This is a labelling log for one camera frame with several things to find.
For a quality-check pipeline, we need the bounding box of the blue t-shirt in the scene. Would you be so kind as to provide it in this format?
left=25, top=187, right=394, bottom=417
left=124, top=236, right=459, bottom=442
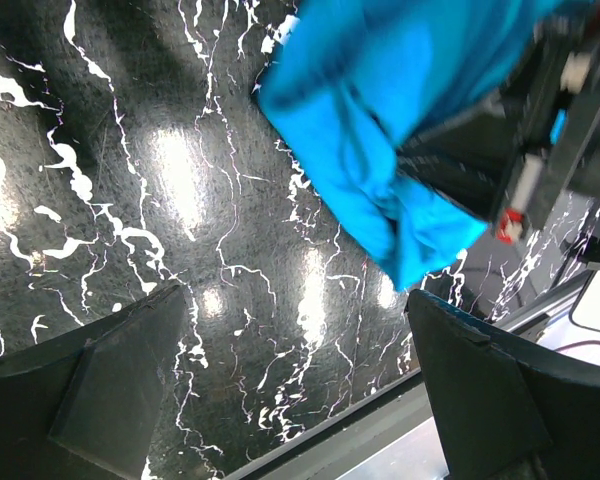
left=258, top=0, right=563, bottom=291

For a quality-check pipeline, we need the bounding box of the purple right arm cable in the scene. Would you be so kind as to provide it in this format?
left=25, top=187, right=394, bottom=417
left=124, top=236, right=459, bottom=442
left=554, top=339, right=600, bottom=371

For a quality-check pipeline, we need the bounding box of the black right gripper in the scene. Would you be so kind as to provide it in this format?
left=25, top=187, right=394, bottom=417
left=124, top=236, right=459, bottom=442
left=398, top=1, right=600, bottom=243

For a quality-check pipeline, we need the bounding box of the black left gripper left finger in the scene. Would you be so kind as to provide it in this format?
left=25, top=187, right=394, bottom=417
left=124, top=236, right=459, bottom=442
left=0, top=286, right=186, bottom=479

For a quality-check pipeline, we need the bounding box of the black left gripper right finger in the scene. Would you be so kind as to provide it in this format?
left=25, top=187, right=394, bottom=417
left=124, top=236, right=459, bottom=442
left=407, top=290, right=600, bottom=479

